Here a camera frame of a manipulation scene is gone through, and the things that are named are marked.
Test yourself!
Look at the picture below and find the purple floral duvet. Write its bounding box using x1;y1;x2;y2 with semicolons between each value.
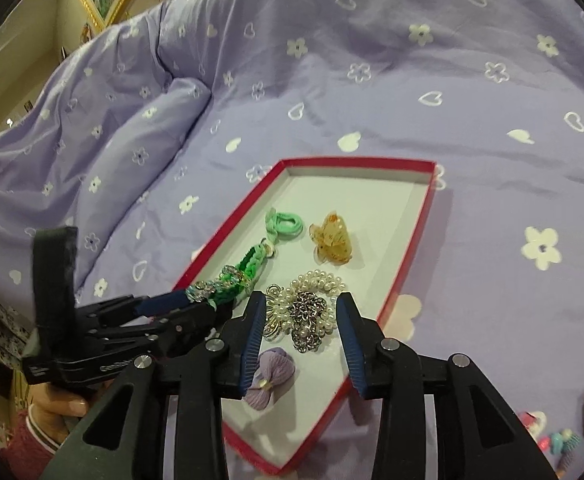
0;0;584;480

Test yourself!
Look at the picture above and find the silver filigree brooch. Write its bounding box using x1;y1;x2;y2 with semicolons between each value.
263;284;296;342

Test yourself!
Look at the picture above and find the pink hair clip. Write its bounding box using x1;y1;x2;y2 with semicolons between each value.
518;411;547;441

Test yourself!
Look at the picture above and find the left hand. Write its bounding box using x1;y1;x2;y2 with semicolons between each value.
28;380;112;443

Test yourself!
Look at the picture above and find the green braided bracelet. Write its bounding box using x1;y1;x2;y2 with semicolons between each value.
206;238;278;309

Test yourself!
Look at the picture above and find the silver chain necklace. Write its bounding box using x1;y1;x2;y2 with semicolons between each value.
288;288;336;354

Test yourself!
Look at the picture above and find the lilac bow hair tie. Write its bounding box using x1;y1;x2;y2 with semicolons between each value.
243;346;296;410

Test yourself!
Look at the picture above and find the red sleeve left forearm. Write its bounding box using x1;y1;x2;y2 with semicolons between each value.
0;405;63;480

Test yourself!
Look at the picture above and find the glass bead bracelet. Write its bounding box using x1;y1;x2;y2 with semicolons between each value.
186;263;253;306

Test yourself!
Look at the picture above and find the colourful plastic bead bracelet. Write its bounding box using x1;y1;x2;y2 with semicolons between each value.
536;428;584;478

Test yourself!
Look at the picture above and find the amber hair claw clip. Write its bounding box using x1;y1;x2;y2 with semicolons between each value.
309;211;353;264

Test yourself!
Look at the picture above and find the light green hair tie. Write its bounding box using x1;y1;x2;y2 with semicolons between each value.
264;207;305;246

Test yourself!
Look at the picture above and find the red jewelry box tray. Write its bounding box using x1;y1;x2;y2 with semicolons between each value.
177;156;436;476

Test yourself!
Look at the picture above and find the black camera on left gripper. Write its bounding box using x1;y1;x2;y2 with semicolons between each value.
23;226;79;362

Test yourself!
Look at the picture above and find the white pearl bracelet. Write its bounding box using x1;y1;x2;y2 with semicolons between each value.
271;268;348;340

